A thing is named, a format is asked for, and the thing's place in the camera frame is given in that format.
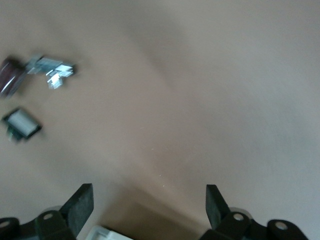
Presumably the white cabinet drawer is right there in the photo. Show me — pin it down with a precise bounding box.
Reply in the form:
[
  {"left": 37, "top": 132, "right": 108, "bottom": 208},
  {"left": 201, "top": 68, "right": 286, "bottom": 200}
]
[{"left": 84, "top": 225, "right": 136, "bottom": 240}]

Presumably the chrome valve fitting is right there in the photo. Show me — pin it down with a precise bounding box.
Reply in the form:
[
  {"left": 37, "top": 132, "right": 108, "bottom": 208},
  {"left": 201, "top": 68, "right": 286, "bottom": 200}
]
[{"left": 24, "top": 52, "right": 77, "bottom": 90}]

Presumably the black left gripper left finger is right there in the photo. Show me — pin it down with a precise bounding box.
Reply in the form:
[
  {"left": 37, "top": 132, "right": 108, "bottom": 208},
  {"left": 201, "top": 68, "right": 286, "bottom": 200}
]
[{"left": 0, "top": 183, "right": 94, "bottom": 240}]

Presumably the white square push button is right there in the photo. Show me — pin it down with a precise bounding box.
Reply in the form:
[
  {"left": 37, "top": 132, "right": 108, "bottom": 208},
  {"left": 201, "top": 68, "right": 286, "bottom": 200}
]
[{"left": 1, "top": 107, "right": 43, "bottom": 145}]

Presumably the brown cylinder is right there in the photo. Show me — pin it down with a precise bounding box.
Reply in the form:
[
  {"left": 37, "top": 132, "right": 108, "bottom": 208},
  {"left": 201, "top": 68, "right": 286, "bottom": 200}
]
[{"left": 0, "top": 56, "right": 26, "bottom": 98}]

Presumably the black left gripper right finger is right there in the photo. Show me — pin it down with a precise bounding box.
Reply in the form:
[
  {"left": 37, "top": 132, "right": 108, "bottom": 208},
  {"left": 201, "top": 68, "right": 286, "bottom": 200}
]
[{"left": 199, "top": 184, "right": 310, "bottom": 240}]

